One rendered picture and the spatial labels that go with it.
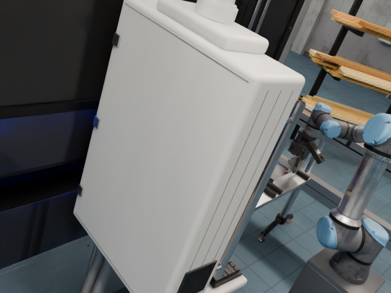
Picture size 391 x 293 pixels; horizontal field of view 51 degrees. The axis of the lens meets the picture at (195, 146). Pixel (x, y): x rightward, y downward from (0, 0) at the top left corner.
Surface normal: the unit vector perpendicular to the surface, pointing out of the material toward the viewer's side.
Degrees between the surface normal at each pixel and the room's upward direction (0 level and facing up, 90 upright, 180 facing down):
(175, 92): 90
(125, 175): 90
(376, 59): 90
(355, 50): 90
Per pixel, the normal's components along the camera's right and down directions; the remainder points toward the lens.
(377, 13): -0.67, 0.13
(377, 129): -0.89, -0.33
